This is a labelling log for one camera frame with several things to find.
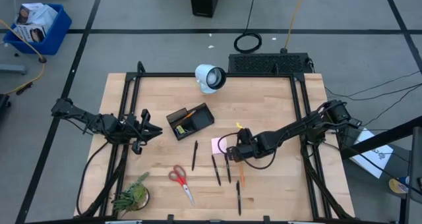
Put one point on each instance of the grey table foot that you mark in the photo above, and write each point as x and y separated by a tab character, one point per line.
13	69

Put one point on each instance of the white printed package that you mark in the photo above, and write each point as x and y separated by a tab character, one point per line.
28	33
41	14

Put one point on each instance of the round yellow blue object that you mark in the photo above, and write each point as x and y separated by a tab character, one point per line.
397	186

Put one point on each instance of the potted succulent plant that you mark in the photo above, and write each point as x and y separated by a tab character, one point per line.
133	196

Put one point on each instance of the white printed paper sheet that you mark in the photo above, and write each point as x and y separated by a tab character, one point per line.
372	158

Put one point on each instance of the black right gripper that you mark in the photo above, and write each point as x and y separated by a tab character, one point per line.
247	148

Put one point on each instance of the yellow tag on arm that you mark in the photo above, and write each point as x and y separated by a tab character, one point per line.
239	126

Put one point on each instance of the black mesh desk organizer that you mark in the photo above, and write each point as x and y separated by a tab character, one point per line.
201	118

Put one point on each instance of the silver aluminium bracket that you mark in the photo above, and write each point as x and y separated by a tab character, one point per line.
301	222
123	222

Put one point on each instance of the black aluminium cell frame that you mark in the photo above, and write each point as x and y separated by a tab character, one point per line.
165	74

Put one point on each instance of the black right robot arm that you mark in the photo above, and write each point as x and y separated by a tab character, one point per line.
296	126

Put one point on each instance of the black binder clip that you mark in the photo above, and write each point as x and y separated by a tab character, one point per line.
187	129

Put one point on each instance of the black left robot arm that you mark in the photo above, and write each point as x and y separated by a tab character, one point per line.
105	123

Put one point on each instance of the black computer tower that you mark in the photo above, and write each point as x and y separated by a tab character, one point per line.
206	1

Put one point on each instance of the black pen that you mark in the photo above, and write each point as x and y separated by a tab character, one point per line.
216	170
238	197
227	168
195	155

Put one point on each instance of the pink sticky note pad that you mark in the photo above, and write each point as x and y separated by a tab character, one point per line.
216	145

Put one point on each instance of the small yellow tag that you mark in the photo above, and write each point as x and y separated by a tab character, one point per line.
180	129

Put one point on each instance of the black upright post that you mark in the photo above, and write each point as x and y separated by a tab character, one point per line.
415	171

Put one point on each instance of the black grille computer case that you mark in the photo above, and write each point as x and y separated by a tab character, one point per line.
263	63

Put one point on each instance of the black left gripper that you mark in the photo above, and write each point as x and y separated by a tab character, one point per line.
135	130

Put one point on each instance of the blue plastic bin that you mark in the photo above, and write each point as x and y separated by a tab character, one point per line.
56	39

